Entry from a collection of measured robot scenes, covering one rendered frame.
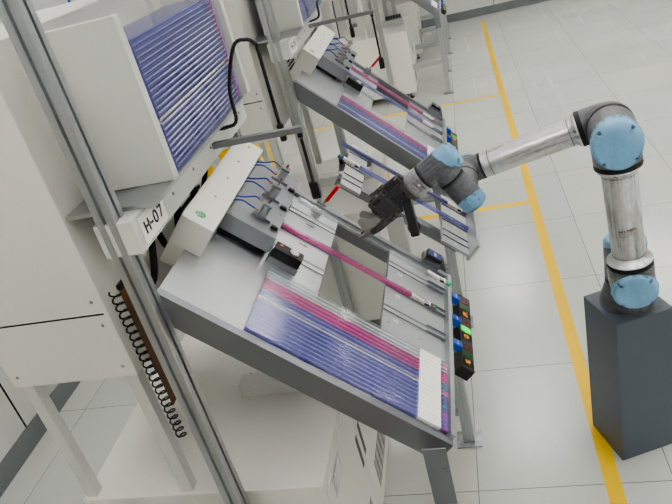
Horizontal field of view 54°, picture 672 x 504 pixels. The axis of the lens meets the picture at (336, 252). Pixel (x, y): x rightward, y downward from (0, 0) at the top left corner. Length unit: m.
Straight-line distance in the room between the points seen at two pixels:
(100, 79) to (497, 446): 1.80
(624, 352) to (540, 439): 0.53
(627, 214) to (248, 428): 1.13
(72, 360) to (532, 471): 1.53
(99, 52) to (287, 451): 1.04
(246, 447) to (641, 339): 1.18
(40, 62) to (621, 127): 1.23
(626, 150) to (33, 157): 1.28
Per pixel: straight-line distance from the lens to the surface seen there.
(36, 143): 1.36
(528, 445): 2.49
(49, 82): 1.21
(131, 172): 1.39
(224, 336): 1.39
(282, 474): 1.71
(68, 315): 1.50
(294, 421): 1.83
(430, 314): 1.84
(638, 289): 1.90
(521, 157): 1.87
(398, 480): 2.45
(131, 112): 1.33
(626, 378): 2.21
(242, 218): 1.61
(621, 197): 1.79
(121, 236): 1.28
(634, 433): 2.38
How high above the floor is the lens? 1.80
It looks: 28 degrees down
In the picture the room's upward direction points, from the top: 15 degrees counter-clockwise
